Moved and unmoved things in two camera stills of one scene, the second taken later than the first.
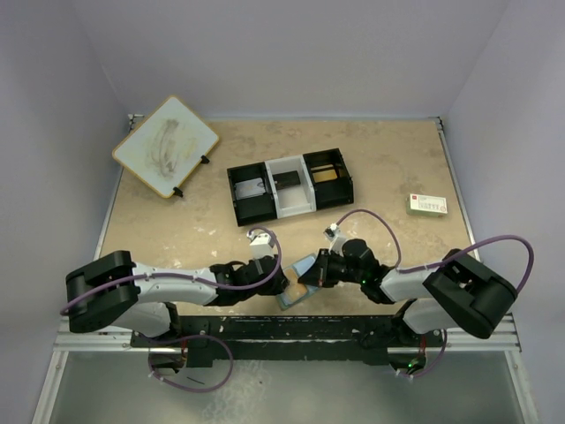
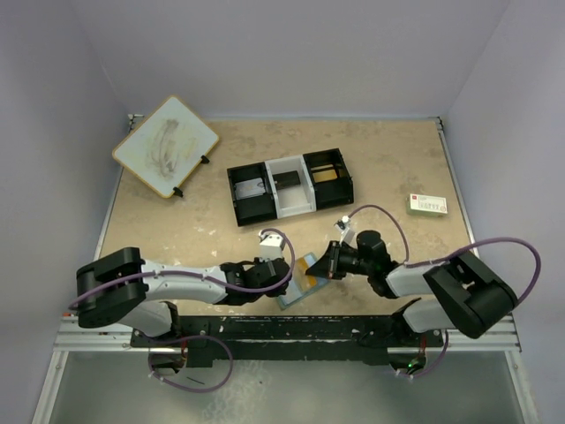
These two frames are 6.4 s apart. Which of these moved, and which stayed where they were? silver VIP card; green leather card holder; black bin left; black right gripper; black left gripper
Moved: black right gripper
Stayed: black bin left; green leather card holder; silver VIP card; black left gripper
